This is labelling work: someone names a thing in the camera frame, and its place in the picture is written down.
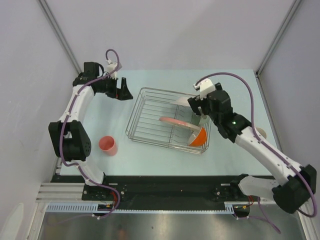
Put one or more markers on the pink plastic cup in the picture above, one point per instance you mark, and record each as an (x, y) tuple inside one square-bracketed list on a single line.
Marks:
[(108, 145)]

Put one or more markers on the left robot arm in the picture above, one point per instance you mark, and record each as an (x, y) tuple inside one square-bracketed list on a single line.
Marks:
[(69, 138)]

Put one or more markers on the orange mug with handle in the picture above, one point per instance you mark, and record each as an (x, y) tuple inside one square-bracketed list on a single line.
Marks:
[(262, 132)]

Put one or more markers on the orange and white bowl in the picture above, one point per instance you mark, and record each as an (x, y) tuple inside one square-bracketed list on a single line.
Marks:
[(197, 138)]

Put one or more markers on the white deep plate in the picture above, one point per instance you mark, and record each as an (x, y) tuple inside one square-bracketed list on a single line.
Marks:
[(181, 101)]

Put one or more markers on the green ceramic bowl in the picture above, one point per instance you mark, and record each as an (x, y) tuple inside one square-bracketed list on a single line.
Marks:
[(199, 120)]

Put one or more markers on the cream and pink plate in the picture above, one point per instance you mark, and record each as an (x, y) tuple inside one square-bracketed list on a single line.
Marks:
[(179, 123)]

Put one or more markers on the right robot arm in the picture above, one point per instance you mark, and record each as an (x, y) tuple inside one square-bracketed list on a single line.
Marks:
[(294, 184)]

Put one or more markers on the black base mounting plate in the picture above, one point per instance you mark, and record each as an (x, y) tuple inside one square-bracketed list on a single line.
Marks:
[(164, 191)]

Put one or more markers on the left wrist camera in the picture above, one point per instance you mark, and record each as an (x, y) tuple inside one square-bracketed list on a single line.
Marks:
[(113, 68)]

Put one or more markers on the white cable duct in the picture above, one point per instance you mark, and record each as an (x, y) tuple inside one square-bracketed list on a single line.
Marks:
[(104, 208)]

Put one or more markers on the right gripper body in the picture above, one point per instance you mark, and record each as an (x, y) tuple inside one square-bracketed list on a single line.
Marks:
[(196, 102)]

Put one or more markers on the aluminium frame rail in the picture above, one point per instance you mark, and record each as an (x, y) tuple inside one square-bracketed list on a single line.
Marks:
[(60, 193)]

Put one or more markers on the metal wire dish rack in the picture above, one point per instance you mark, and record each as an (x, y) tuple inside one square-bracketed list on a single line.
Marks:
[(144, 126)]

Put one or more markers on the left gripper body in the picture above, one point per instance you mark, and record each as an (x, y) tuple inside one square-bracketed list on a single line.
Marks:
[(108, 87)]

